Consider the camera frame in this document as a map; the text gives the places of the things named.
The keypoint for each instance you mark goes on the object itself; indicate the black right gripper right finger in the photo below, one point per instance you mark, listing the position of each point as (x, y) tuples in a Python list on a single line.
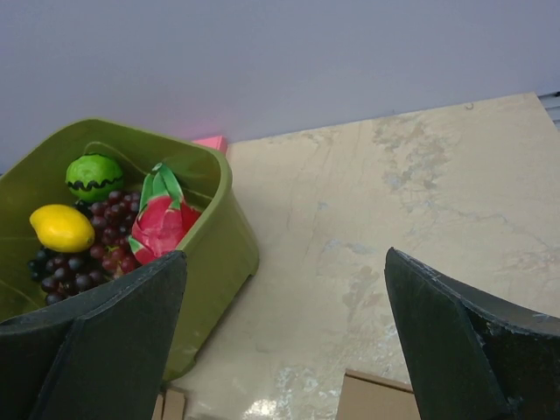
[(470, 354)]

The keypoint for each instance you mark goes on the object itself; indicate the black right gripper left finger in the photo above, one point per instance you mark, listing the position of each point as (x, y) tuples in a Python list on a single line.
[(98, 355)]

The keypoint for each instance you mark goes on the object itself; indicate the brown cardboard box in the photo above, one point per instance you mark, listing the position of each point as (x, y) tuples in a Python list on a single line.
[(363, 396)]

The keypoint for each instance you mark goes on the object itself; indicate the purple toy grapes bunch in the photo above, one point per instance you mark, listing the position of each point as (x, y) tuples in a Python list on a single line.
[(64, 275)]

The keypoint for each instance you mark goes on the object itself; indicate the yellow toy mango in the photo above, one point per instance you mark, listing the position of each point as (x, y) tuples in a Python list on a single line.
[(62, 228)]

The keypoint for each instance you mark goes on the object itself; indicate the pink toy dragon fruit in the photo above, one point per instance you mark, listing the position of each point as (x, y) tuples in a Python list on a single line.
[(164, 217)]

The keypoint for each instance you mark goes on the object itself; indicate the green plastic basket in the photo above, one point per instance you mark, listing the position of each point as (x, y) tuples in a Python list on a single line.
[(220, 249)]

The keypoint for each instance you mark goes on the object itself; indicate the small toy watermelon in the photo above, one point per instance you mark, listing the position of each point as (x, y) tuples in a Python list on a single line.
[(92, 177)]

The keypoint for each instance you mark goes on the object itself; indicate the red toy apple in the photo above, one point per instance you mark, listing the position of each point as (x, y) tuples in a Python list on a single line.
[(218, 143)]

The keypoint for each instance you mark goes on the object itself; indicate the aluminium frame rail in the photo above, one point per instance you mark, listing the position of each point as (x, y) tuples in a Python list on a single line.
[(551, 103)]

